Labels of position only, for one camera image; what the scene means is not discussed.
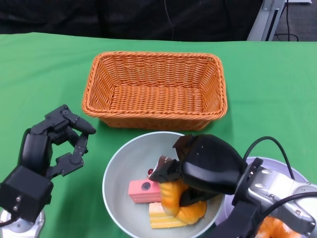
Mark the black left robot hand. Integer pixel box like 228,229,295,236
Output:
0,104,97,223

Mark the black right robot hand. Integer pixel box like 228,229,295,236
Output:
148,133,248,208

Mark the chocolate layer cake slice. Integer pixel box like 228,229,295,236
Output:
148,154,179,180

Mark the orange loaf bread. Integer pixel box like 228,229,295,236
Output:
158,180,208,225

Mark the yellow cake with green ball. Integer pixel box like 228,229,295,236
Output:
148,202,186,229

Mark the pink cake with dark dot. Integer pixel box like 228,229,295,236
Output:
128,179,163,204

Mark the grey bowl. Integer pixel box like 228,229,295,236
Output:
102,131,225,238

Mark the striped cone-shaped bread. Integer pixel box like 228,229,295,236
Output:
257,215,295,238

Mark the white round plate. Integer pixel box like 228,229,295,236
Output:
215,156,310,238

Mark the orange wicker basket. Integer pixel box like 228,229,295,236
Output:
81,51,228,131

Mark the black backdrop cloth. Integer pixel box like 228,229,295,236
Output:
0,0,263,42

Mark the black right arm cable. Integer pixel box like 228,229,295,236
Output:
244,136,296,179

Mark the aluminium frame stand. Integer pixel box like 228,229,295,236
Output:
247,0,289,42

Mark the black floor cable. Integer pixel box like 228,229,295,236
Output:
276,8,300,42

